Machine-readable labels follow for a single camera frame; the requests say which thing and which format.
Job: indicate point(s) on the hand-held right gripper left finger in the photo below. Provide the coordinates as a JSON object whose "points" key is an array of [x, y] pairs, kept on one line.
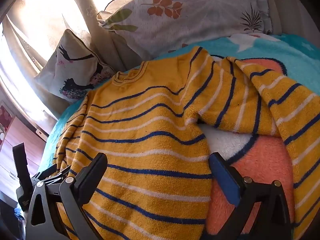
{"points": [[93, 173]]}

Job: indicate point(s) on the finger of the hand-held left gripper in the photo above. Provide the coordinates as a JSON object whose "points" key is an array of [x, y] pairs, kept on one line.
{"points": [[42, 173], [58, 175]]}

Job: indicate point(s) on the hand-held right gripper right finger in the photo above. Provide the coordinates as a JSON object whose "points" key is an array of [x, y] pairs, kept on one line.
{"points": [[226, 180]]}

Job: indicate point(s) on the yellow striped knit sweater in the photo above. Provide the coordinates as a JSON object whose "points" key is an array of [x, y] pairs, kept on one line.
{"points": [[150, 130]]}

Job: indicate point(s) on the wooden cabinet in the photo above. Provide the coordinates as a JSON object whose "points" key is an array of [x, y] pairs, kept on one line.
{"points": [[22, 135]]}

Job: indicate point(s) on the turquoise star printed blanket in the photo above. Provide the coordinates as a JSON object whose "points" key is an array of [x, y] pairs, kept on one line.
{"points": [[262, 160]]}

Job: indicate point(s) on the silhouette print cushion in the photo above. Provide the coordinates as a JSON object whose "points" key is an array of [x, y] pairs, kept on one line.
{"points": [[72, 72]]}

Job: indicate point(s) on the beige curtain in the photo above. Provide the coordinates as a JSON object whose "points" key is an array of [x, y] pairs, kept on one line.
{"points": [[37, 30]]}

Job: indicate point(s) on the leaf print pillow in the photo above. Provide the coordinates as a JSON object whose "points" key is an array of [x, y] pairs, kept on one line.
{"points": [[200, 17]]}

